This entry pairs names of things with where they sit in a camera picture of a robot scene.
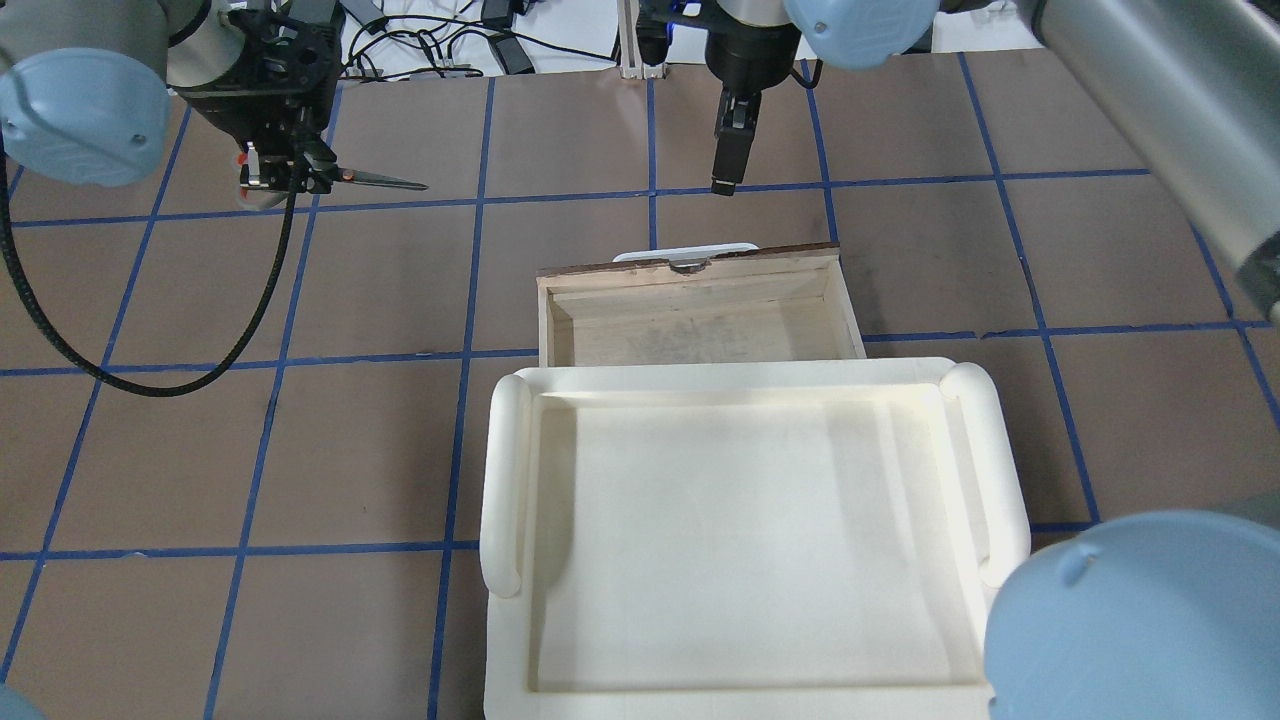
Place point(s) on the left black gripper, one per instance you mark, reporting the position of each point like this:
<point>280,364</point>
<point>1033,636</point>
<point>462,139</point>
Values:
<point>262,120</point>

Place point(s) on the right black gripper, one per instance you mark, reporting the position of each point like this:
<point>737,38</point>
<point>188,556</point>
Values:
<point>752,62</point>

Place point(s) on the black orange scissors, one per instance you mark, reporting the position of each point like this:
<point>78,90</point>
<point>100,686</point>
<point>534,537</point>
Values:
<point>385,180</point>

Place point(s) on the wooden drawer white handle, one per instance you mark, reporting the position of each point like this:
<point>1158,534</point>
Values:
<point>709,305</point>

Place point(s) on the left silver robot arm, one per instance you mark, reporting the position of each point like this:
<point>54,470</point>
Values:
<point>87,87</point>

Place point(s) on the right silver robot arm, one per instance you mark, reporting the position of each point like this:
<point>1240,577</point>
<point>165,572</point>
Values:
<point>1160,615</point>

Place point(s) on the white foam tray box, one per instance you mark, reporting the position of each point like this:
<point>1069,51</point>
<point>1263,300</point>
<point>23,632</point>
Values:
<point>808,540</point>

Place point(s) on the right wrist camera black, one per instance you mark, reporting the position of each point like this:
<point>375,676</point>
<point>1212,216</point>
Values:
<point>662,38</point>

